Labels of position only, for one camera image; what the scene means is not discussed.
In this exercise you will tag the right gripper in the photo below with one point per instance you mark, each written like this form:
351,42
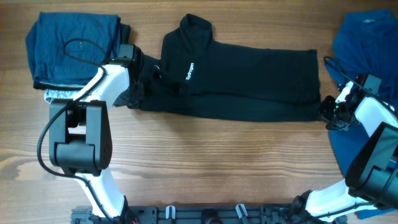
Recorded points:
323,113

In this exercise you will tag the black polo shirt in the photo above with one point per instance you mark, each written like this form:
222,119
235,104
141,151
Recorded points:
199,76

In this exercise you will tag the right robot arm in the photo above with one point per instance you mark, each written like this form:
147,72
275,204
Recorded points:
369,182

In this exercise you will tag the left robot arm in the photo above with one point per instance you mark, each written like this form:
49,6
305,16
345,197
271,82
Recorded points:
80,140

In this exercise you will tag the blue polo shirt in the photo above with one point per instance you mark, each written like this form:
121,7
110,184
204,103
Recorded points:
366,43

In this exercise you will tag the folded dark blue garment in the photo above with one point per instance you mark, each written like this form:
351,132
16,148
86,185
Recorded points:
56,31

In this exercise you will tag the folded light grey garment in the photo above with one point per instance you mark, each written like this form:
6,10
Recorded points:
50,95

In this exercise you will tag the right grey rail clip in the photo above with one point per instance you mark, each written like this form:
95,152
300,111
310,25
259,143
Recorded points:
242,213

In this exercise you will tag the grey rail clip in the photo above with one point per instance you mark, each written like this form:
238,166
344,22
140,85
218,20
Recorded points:
242,213
170,212

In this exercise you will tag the left grey rail clip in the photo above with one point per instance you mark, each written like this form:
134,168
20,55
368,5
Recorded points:
170,212

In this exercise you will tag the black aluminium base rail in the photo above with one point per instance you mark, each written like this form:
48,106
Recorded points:
264,214

